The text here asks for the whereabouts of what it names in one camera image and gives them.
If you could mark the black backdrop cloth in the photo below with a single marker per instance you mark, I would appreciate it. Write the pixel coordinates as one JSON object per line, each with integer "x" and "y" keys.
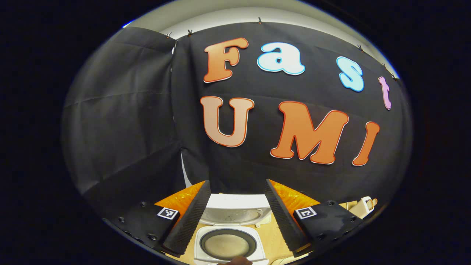
{"x": 121, "y": 121}

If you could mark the white toaster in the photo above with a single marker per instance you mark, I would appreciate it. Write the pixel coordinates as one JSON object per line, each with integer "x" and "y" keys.
{"x": 358, "y": 209}

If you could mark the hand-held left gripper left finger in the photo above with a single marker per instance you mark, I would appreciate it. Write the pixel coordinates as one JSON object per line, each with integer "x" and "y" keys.
{"x": 191, "y": 221}

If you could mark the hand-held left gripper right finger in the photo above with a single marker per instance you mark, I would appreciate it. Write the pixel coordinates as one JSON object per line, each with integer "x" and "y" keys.
{"x": 281, "y": 221}

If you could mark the toast bread slice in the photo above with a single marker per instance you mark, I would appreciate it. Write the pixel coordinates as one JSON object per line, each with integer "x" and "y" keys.
{"x": 374, "y": 202}

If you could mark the white uncooked rice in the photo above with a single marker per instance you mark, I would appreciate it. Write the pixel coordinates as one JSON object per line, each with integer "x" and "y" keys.
{"x": 228, "y": 246}

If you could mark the white rice cooker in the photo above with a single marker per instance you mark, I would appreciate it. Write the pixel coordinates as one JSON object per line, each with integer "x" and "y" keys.
{"x": 235, "y": 206}

